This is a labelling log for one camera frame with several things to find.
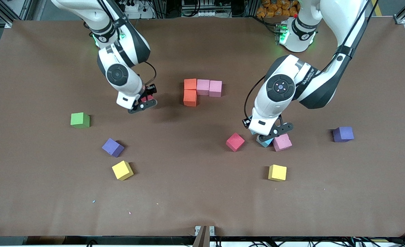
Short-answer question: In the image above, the light pink foam cube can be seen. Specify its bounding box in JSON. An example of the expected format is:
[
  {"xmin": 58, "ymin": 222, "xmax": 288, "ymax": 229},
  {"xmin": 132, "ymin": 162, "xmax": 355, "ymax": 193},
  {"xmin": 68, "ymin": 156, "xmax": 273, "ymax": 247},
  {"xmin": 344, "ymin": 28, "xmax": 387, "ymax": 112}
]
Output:
[
  {"xmin": 273, "ymin": 133, "xmax": 293, "ymax": 152},
  {"xmin": 209, "ymin": 80, "xmax": 223, "ymax": 97}
]

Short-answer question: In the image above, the dusty pink foam cube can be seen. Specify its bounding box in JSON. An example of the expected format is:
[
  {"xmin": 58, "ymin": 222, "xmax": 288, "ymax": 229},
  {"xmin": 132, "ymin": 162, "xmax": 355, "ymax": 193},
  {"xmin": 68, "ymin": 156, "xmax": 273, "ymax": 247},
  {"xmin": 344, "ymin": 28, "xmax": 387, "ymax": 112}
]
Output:
[{"xmin": 196, "ymin": 79, "xmax": 211, "ymax": 96}]

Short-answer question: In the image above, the purple foam cube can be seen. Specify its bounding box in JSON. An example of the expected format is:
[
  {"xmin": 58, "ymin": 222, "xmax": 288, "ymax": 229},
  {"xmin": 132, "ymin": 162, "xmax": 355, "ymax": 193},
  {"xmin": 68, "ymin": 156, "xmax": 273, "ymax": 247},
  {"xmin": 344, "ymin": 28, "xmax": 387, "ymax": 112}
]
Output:
[
  {"xmin": 333, "ymin": 126, "xmax": 355, "ymax": 143},
  {"xmin": 102, "ymin": 138, "xmax": 125, "ymax": 157}
]

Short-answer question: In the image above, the yellow foam cube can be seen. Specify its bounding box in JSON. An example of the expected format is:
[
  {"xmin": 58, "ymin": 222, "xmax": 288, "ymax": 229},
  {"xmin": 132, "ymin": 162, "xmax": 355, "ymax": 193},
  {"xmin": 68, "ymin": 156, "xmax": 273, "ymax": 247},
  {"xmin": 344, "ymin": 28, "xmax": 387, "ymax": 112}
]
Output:
[
  {"xmin": 112, "ymin": 160, "xmax": 134, "ymax": 181},
  {"xmin": 268, "ymin": 164, "xmax": 287, "ymax": 181}
]

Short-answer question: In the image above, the green foam cube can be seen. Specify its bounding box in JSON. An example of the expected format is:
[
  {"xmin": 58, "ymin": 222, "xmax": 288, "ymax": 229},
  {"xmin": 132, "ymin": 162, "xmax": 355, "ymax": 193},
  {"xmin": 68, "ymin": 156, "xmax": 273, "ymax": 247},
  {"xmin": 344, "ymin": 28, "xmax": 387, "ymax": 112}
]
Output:
[{"xmin": 70, "ymin": 112, "xmax": 90, "ymax": 129}]

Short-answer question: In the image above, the white power strip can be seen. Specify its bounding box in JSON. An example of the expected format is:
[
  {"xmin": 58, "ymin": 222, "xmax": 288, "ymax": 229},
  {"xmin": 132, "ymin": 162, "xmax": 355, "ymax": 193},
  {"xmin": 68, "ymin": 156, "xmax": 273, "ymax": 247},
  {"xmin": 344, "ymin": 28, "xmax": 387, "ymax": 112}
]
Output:
[
  {"xmin": 182, "ymin": 9, "xmax": 223, "ymax": 17},
  {"xmin": 120, "ymin": 0, "xmax": 155, "ymax": 19}
]

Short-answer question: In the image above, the brown table cover sheet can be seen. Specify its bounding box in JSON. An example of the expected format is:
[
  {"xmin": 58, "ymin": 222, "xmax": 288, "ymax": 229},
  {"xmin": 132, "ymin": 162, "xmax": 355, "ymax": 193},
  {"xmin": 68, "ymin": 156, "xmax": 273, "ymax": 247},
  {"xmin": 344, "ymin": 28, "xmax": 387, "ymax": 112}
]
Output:
[{"xmin": 0, "ymin": 17, "xmax": 405, "ymax": 238}]

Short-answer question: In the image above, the pile of orange objects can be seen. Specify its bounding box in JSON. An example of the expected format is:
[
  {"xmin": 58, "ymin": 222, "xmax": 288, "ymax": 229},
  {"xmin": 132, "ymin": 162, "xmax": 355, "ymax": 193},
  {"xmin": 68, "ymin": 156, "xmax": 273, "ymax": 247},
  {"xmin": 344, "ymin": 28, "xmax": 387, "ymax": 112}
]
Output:
[{"xmin": 256, "ymin": 0, "xmax": 300, "ymax": 18}]

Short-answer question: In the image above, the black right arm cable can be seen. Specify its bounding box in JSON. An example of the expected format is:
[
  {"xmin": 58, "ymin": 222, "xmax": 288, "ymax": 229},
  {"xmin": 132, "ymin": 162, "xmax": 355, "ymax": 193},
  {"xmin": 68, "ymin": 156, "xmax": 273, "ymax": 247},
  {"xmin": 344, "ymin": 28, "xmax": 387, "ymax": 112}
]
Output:
[{"xmin": 143, "ymin": 61, "xmax": 157, "ymax": 86}]

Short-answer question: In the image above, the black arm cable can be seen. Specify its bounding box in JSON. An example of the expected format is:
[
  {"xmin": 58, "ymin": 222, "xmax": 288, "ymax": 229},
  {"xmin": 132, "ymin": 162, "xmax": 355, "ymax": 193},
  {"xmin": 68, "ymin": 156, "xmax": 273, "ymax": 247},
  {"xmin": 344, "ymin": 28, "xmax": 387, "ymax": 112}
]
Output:
[
  {"xmin": 244, "ymin": 76, "xmax": 266, "ymax": 119},
  {"xmin": 143, "ymin": 61, "xmax": 157, "ymax": 86}
]

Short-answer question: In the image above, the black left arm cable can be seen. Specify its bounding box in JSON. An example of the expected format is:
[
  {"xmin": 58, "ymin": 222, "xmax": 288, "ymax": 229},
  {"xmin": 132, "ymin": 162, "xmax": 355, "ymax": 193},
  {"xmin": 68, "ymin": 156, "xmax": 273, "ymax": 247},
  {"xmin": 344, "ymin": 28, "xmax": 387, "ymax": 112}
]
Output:
[{"xmin": 244, "ymin": 76, "xmax": 266, "ymax": 119}]

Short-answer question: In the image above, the metal table edge bracket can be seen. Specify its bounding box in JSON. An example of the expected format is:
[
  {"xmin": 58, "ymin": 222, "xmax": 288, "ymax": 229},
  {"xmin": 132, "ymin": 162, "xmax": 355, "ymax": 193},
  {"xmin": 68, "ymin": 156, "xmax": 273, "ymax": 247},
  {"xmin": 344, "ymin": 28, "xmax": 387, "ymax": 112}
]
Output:
[{"xmin": 194, "ymin": 225, "xmax": 215, "ymax": 237}]

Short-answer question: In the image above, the brown camera stand pole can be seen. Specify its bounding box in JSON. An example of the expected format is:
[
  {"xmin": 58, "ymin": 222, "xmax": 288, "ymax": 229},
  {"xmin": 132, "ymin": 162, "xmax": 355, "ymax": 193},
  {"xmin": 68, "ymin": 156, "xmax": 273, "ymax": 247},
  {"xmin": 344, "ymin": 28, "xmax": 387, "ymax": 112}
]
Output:
[{"xmin": 192, "ymin": 225, "xmax": 211, "ymax": 247}]

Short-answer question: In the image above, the black cable bundle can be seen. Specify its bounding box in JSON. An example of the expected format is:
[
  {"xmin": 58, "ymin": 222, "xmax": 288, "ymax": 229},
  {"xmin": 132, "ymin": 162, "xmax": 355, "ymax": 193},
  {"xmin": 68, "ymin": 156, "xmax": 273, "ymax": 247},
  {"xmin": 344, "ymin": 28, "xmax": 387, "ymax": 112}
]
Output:
[{"xmin": 247, "ymin": 236, "xmax": 405, "ymax": 247}]

